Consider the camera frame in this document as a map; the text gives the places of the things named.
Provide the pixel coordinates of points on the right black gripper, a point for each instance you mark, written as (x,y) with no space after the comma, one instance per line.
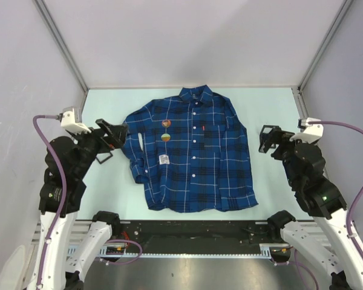
(274,136)

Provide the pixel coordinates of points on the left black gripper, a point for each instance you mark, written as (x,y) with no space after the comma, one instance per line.
(119,132)

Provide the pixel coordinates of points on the landscape round brooch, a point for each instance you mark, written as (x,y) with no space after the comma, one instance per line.
(165,137)

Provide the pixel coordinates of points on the blue plaid button shirt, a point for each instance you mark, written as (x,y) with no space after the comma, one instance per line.
(206,163)

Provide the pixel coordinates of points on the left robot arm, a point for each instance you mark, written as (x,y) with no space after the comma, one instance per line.
(68,160)

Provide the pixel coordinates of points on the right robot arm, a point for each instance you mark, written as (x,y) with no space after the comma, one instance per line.
(320,199)

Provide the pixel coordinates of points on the portrait round brooch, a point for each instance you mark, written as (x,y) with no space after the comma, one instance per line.
(166,123)

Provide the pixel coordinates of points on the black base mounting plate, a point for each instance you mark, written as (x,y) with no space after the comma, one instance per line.
(198,237)

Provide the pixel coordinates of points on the left black frame stand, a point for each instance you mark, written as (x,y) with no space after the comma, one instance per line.
(103,157)

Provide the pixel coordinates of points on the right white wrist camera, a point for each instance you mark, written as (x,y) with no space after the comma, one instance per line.
(311,131)

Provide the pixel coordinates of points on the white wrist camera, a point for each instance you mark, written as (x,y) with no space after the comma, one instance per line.
(71,121)
(311,131)

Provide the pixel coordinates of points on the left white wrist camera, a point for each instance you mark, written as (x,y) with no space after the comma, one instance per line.
(71,121)

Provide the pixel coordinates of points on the grey slotted cable duct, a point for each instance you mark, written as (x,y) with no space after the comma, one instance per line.
(264,252)

